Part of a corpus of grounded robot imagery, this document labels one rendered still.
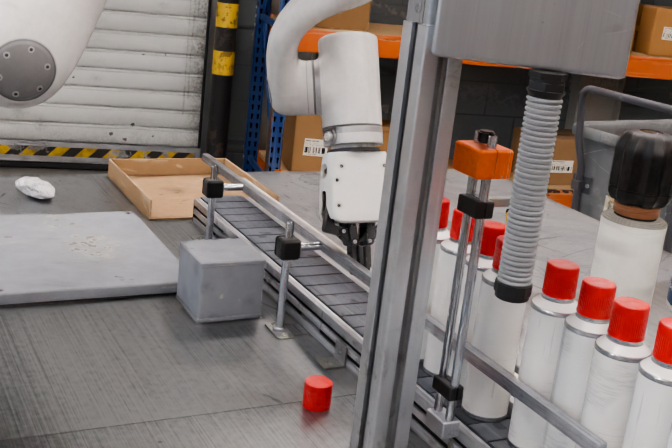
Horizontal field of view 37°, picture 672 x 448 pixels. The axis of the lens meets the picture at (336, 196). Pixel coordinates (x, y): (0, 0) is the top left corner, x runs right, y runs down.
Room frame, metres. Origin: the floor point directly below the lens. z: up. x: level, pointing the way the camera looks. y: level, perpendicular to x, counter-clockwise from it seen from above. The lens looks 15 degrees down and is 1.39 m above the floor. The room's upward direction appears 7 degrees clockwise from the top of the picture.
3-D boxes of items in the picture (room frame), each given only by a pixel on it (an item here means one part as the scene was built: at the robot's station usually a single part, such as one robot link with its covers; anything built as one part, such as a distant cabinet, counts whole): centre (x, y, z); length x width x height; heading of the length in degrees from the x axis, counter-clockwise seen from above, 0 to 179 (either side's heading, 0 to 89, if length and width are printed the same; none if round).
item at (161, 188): (1.93, 0.29, 0.85); 0.30 x 0.26 x 0.04; 28
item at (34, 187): (1.80, 0.57, 0.85); 0.08 x 0.07 x 0.04; 36
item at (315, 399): (1.09, 0.00, 0.85); 0.03 x 0.03 x 0.03
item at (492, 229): (1.07, -0.18, 0.98); 0.05 x 0.05 x 0.20
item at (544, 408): (1.29, -0.01, 0.95); 1.07 x 0.01 x 0.01; 28
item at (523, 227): (0.86, -0.17, 1.18); 0.04 x 0.04 x 0.21
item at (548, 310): (0.95, -0.24, 0.98); 0.05 x 0.05 x 0.20
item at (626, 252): (1.25, -0.39, 1.03); 0.09 x 0.09 x 0.30
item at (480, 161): (0.98, -0.17, 1.05); 0.10 x 0.04 x 0.33; 118
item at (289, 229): (1.31, 0.04, 0.91); 0.07 x 0.03 x 0.16; 118
